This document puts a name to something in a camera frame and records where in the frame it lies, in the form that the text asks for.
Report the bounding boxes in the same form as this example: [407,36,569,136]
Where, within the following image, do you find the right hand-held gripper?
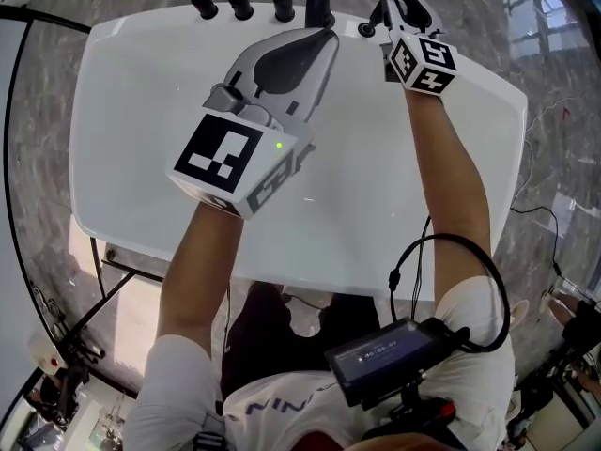
[378,0,459,98]

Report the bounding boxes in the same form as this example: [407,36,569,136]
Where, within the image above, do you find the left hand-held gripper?
[163,26,341,221]

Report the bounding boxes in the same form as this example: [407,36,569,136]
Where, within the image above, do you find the person's left forearm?
[157,199,245,361]

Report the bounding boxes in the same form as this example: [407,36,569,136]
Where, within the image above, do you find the person's right forearm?
[403,85,494,309]

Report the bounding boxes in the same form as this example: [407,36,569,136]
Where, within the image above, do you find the white bathtub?
[69,2,530,303]

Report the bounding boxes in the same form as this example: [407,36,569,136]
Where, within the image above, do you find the person's black shorts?
[219,279,382,397]

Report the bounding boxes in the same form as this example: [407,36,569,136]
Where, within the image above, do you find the black chest monitor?
[323,316,464,408]

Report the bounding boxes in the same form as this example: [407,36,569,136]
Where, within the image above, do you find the pink waste bin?
[509,298,532,333]

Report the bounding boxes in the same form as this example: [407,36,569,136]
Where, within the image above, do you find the person's white shirt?
[122,273,516,451]

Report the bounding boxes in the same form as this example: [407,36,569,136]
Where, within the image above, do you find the beige box with red button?
[26,334,66,376]

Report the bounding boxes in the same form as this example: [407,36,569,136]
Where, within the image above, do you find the black office chair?
[25,340,107,434]

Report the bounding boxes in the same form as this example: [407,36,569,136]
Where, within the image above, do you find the black looped cable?
[387,231,512,355]

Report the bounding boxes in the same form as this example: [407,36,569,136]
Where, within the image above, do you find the black power adapter cable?
[510,204,564,276]

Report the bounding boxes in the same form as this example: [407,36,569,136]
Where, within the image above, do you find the black shoulder strap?
[193,429,225,451]

